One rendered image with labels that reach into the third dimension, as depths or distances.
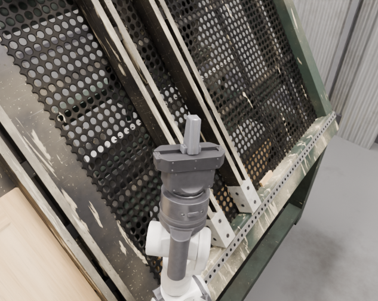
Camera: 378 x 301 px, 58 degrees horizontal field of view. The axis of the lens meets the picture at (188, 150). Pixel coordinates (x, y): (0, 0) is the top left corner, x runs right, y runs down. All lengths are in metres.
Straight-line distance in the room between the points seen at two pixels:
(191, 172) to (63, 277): 0.53
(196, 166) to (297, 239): 1.94
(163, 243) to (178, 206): 0.10
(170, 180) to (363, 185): 2.49
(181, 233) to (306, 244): 1.89
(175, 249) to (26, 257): 0.44
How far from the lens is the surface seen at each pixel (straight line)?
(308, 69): 1.84
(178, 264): 0.64
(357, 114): 3.17
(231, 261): 1.30
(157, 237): 0.66
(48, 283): 0.97
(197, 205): 0.59
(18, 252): 0.94
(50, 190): 0.88
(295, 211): 2.37
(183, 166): 0.55
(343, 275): 2.42
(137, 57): 1.05
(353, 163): 3.12
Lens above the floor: 1.98
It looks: 42 degrees down
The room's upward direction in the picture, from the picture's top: straight up
